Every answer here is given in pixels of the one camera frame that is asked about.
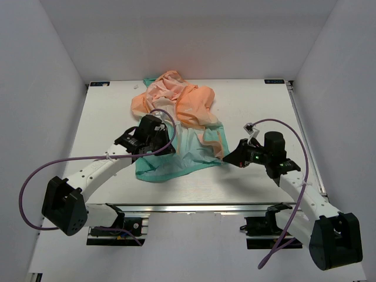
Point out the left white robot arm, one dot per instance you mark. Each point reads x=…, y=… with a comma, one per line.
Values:
x=66, y=200

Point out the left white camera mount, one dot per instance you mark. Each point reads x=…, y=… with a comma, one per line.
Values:
x=161, y=115

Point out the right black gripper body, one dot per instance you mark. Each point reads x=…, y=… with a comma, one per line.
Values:
x=258, y=155

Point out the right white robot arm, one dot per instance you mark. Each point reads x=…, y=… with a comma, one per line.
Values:
x=332, y=237

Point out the left blue table label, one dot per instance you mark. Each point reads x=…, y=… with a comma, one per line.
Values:
x=99, y=84

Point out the orange and teal jacket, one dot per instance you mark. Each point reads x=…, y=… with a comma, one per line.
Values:
x=198, y=136

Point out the right blue table label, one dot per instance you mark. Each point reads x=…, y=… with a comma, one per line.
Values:
x=274, y=81

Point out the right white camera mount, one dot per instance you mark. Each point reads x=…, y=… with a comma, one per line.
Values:
x=253, y=132

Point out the blue table label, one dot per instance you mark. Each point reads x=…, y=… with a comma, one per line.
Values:
x=274, y=81
x=99, y=84

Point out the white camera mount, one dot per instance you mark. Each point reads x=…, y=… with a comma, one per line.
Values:
x=161, y=115
x=253, y=132

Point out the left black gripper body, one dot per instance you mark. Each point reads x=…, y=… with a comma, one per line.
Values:
x=151, y=140

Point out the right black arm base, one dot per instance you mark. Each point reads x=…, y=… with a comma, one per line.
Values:
x=262, y=231

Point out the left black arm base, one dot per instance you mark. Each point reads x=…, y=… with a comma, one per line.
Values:
x=111, y=226

